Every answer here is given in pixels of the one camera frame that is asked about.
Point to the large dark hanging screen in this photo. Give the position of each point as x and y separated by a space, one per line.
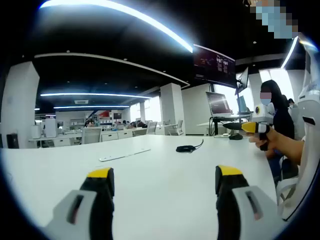
212 67

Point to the ceiling light strip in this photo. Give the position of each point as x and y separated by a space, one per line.
95 94
130 15
90 107
290 52

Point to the black floor box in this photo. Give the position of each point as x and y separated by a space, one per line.
12 141

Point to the small white machine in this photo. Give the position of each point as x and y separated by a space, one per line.
36 132

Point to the white worn device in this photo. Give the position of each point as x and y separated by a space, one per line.
306 107

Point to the white standing desk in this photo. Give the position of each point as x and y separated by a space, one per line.
220 120

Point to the black computer mouse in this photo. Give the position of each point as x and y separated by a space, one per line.
235 136

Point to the white office chair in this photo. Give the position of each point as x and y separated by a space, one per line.
91 135
176 128
151 127

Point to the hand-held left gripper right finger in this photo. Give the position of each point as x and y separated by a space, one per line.
232 200

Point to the flat white object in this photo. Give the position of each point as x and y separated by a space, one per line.
221 135

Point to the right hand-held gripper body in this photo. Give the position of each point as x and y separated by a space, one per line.
261 115

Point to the person's right hand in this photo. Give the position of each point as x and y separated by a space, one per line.
275 143

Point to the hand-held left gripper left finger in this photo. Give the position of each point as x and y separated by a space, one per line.
100 200

